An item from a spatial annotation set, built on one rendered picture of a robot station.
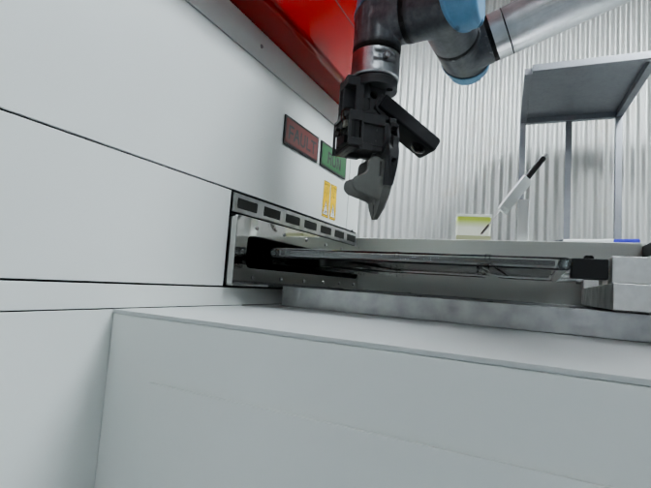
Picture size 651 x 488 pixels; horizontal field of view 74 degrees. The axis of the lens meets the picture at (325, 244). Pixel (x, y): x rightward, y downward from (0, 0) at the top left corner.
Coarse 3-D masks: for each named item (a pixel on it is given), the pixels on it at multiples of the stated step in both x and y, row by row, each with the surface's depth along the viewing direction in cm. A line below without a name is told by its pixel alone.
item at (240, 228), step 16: (240, 224) 58; (256, 224) 61; (272, 224) 65; (240, 240) 58; (272, 240) 66; (288, 240) 69; (304, 240) 74; (320, 240) 79; (240, 256) 58; (224, 272) 58; (240, 272) 58; (256, 272) 62; (272, 272) 66; (288, 272) 70; (320, 288) 80; (336, 288) 86; (352, 288) 94
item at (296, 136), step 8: (288, 120) 70; (288, 128) 70; (296, 128) 73; (288, 136) 70; (296, 136) 73; (304, 136) 75; (312, 136) 78; (296, 144) 73; (304, 144) 75; (312, 144) 78; (304, 152) 75; (312, 152) 78
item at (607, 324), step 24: (288, 288) 65; (312, 288) 64; (360, 312) 60; (384, 312) 58; (408, 312) 57; (432, 312) 56; (456, 312) 54; (480, 312) 53; (504, 312) 52; (528, 312) 51; (552, 312) 50; (576, 312) 49; (600, 312) 48; (624, 312) 47; (600, 336) 47; (624, 336) 46; (648, 336) 46
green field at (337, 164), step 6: (324, 144) 82; (324, 150) 82; (330, 150) 85; (324, 156) 82; (330, 156) 85; (324, 162) 82; (330, 162) 85; (336, 162) 87; (342, 162) 90; (330, 168) 85; (336, 168) 87; (342, 168) 90; (342, 174) 90
